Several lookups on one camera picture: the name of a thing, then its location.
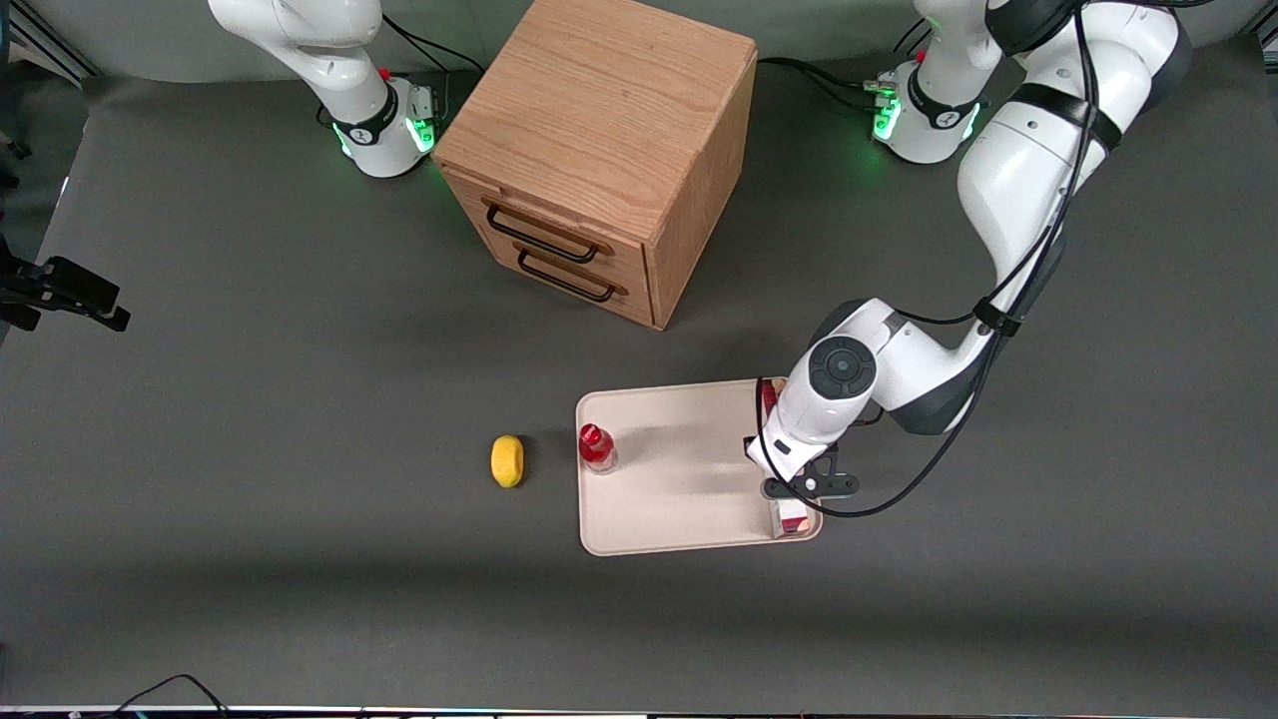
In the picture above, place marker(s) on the dark grey table cover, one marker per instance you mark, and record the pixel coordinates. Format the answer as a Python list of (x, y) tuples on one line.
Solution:
[(300, 499)]

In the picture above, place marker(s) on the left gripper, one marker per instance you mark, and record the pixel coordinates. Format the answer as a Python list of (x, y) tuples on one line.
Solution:
[(749, 441)]

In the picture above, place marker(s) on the small bottle with red cap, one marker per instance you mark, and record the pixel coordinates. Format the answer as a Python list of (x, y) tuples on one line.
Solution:
[(596, 446)]

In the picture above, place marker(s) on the yellow lemon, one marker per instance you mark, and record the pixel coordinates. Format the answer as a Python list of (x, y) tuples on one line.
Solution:
[(507, 461)]

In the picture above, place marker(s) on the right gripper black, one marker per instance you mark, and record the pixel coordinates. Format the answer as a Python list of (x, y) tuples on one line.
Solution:
[(10, 267)]

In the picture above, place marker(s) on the aluminium frame rail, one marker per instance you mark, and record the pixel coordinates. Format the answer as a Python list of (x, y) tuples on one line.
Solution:
[(45, 45)]

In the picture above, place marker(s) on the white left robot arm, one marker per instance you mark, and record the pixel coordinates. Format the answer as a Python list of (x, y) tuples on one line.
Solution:
[(1018, 170)]

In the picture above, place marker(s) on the beige rectangular tray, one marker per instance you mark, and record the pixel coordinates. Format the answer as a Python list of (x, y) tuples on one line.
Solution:
[(679, 479)]

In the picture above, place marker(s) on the dark right wrist camera box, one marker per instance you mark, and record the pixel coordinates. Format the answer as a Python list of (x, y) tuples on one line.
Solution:
[(18, 316)]

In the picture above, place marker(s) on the red tartan cookie box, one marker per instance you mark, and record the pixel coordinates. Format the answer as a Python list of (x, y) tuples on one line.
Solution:
[(792, 517)]

